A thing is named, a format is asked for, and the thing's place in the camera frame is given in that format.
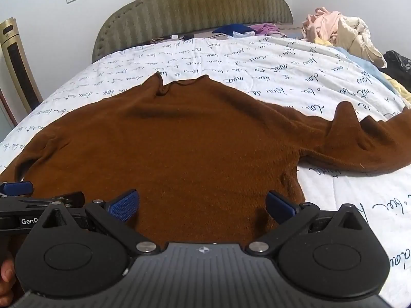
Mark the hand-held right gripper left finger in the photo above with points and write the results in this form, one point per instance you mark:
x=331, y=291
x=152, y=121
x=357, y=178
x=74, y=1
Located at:
x=126, y=206

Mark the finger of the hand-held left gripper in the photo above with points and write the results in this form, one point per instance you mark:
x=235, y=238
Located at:
x=38, y=202
x=17, y=187

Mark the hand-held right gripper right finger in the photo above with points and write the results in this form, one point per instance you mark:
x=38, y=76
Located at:
x=278, y=207

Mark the brown sweater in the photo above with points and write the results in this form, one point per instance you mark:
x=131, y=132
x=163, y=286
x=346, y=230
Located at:
x=179, y=147

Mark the person's left hand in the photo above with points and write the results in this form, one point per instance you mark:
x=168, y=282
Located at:
x=6, y=276

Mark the gold tower air conditioner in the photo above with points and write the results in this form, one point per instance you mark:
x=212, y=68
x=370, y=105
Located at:
x=17, y=70

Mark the white script-printed blanket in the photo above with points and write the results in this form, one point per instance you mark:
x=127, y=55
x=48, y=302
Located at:
x=257, y=67

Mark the light blue cloth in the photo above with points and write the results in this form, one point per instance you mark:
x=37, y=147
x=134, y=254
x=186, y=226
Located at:
x=362, y=65

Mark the yellow cloth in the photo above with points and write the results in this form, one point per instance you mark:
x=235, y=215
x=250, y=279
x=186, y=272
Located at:
x=401, y=91

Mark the purple cloth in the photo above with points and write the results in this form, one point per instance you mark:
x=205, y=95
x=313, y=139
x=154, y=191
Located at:
x=266, y=29

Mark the small black item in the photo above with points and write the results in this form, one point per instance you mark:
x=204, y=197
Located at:
x=188, y=36

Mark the navy blue cloth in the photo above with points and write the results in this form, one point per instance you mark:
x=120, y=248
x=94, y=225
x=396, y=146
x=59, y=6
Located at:
x=232, y=29

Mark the black plastic bag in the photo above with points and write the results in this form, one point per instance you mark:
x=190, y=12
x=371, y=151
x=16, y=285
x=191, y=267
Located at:
x=398, y=65

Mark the pink cloth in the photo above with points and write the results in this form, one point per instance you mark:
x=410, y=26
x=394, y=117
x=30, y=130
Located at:
x=321, y=25

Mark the cream cloth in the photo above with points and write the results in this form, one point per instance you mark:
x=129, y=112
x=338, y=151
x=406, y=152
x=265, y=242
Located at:
x=359, y=38

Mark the olive striped headboard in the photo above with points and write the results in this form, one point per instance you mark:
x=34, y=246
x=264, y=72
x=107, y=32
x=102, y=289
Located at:
x=192, y=9

